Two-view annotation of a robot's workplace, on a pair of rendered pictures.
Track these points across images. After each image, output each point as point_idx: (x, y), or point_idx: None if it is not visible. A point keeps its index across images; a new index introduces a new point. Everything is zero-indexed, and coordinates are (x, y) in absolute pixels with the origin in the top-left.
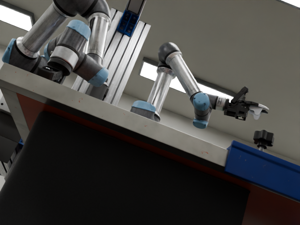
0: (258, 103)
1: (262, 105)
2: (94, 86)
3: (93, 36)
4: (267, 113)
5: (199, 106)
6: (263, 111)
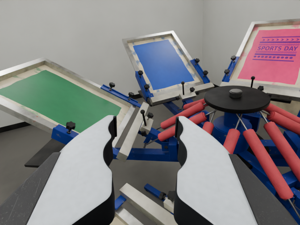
0: (235, 158)
1: (203, 129)
2: None
3: None
4: (116, 122)
5: None
6: (114, 135)
